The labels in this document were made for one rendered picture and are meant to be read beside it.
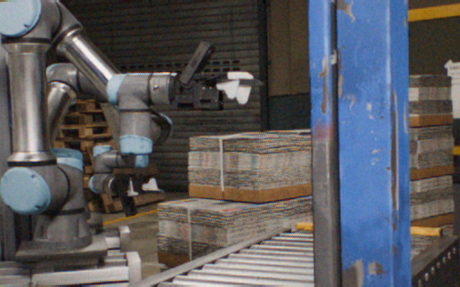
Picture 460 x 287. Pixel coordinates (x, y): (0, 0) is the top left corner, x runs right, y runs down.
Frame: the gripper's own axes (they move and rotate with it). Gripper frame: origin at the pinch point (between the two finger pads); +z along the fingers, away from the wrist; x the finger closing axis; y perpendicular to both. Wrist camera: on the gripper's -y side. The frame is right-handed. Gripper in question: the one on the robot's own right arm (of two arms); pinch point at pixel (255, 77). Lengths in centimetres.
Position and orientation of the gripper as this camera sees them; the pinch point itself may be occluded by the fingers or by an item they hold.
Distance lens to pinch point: 177.3
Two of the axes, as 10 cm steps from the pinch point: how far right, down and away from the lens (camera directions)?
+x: -2.0, -0.4, -9.8
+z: 9.8, 0.0, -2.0
